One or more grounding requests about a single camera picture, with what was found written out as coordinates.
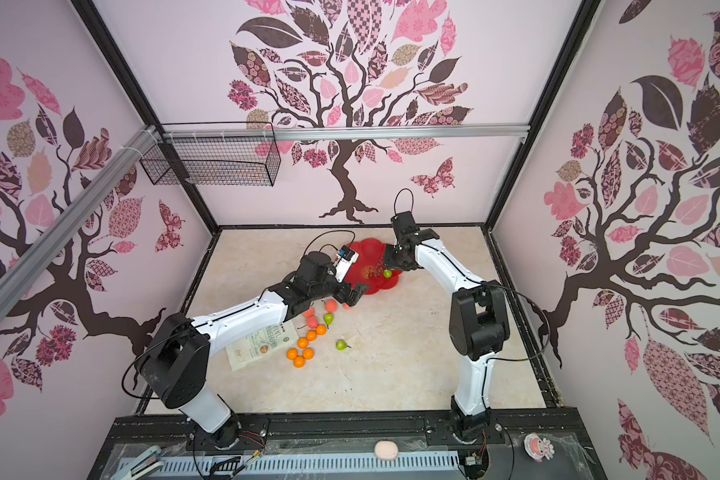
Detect red flower-shaped fruit bowl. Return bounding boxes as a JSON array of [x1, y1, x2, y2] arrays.
[[345, 238, 402, 295]]

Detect purple fake grape bunch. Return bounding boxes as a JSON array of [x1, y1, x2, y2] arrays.
[[361, 262, 386, 282]]

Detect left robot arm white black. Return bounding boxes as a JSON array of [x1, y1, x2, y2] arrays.
[[134, 245, 369, 449]]

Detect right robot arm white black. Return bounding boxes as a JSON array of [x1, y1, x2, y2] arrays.
[[383, 239, 510, 441]]

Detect white printed snack pouch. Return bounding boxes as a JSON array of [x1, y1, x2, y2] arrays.
[[226, 322, 299, 371]]

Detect round pink cartoon sticker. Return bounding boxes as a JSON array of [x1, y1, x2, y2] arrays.
[[523, 433, 555, 463]]

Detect white stapler tool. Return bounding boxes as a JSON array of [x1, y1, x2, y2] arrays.
[[111, 445, 164, 480]]

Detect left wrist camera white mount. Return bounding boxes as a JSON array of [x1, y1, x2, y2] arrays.
[[334, 245, 359, 282]]

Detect aluminium rail back wall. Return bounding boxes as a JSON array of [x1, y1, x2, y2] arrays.
[[162, 123, 530, 141]]

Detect aluminium rail wall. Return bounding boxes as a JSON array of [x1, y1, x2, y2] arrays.
[[162, 123, 530, 141], [0, 125, 159, 323]]

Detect black wire mesh basket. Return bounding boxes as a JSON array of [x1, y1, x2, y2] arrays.
[[140, 120, 281, 187]]

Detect white vented cable duct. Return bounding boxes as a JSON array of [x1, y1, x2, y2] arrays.
[[116, 451, 461, 480]]

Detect aluminium rail left wall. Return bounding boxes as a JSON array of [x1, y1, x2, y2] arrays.
[[0, 125, 159, 323]]

